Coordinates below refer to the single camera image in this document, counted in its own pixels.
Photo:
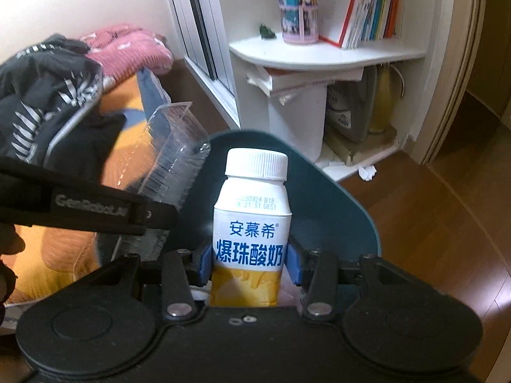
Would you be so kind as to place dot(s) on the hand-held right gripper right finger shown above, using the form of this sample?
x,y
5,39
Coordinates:
x,y
294,263

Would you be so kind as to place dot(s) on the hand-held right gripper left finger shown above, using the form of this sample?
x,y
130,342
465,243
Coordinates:
x,y
203,263

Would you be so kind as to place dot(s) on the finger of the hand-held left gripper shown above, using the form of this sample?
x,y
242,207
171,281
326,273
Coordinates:
x,y
163,215

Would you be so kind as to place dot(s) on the dark teal trash bin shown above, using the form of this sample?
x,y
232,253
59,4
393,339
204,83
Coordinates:
x,y
319,207

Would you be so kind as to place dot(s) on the clear plastic container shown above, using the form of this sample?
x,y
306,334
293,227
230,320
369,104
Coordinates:
x,y
175,151

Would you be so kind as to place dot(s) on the white yellow yogurt bottle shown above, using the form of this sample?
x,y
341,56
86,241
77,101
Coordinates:
x,y
249,215

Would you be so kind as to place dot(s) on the black garment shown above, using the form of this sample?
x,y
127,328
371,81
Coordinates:
x,y
92,147

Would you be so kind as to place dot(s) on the crumpled white tissue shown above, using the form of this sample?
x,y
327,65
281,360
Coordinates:
x,y
366,172

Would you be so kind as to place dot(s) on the dark leaf-print duvet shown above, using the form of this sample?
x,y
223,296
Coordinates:
x,y
36,99

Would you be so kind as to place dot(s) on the white storage box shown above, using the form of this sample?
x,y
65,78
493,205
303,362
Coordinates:
x,y
295,127

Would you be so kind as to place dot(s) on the grey plastic jug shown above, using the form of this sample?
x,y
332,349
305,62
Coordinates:
x,y
347,107

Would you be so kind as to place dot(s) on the stack of papers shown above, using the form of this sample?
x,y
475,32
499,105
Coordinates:
x,y
303,81

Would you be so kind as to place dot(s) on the yellow thermos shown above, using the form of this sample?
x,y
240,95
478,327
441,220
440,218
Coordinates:
x,y
381,99

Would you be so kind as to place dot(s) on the white sliding-door wardrobe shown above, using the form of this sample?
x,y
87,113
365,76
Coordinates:
x,y
215,16

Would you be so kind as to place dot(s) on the small green figure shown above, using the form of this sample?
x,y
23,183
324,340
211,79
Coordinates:
x,y
266,32

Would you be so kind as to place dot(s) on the white shelf unit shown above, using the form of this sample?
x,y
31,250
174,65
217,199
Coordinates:
x,y
319,52

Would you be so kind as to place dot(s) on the pink pen holder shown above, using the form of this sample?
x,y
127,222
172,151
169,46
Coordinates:
x,y
299,28

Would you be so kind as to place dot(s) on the row of books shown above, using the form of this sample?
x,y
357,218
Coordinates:
x,y
371,8

